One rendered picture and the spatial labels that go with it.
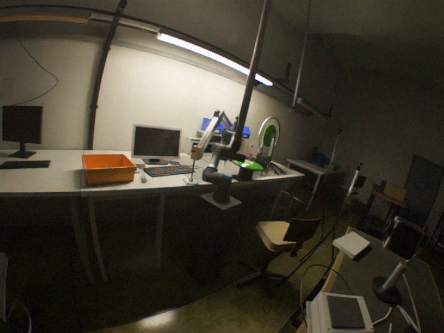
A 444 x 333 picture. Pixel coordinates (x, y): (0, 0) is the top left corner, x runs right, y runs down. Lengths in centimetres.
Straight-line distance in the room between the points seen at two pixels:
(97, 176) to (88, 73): 115
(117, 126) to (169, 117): 61
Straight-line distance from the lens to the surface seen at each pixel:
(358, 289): 85
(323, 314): 56
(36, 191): 122
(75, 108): 202
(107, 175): 122
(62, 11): 170
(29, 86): 214
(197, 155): 133
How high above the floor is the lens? 143
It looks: 15 degrees down
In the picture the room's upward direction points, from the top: 13 degrees clockwise
